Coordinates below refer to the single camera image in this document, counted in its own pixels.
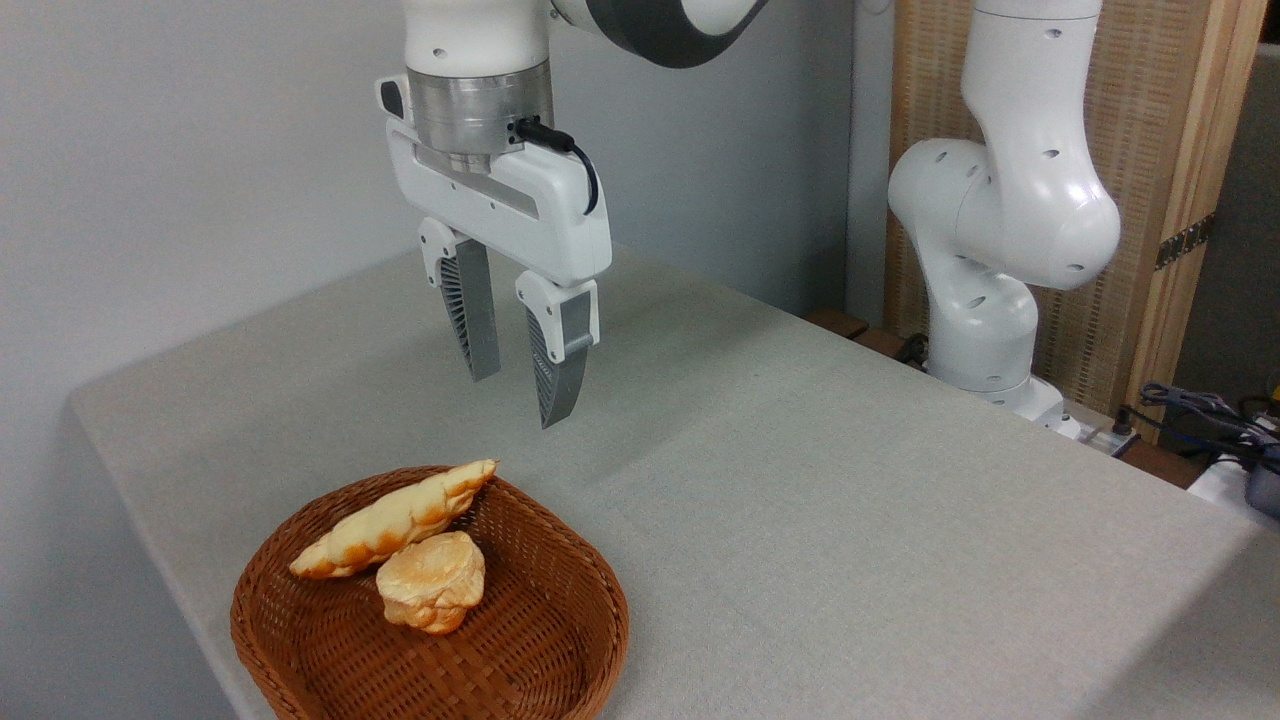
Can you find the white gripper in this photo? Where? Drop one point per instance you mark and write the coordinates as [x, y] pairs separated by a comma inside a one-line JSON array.
[[520, 215]]

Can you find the long croissant-shaped bread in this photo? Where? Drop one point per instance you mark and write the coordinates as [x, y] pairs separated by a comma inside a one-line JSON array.
[[390, 520]]

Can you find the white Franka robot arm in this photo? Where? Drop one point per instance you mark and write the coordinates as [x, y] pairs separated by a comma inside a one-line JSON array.
[[1010, 200]]

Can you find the round bread roll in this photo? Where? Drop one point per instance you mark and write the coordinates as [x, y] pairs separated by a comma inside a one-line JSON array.
[[432, 585]]

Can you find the brown woven wicker basket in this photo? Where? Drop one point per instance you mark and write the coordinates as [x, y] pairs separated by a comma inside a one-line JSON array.
[[520, 640]]

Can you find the brown wooden base board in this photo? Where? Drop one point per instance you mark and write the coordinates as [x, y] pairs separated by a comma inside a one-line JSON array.
[[850, 325]]

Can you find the wooden woven folding screen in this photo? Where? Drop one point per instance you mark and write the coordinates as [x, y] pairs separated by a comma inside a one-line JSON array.
[[1135, 100]]

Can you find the black metal screen hinge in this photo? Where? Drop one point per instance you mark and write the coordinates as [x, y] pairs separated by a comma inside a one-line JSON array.
[[1185, 242]]

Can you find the white box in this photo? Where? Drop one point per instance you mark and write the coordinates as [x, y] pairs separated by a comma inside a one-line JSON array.
[[1218, 485]]

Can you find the dark grey device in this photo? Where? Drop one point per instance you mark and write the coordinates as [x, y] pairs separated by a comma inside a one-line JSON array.
[[1265, 490]]

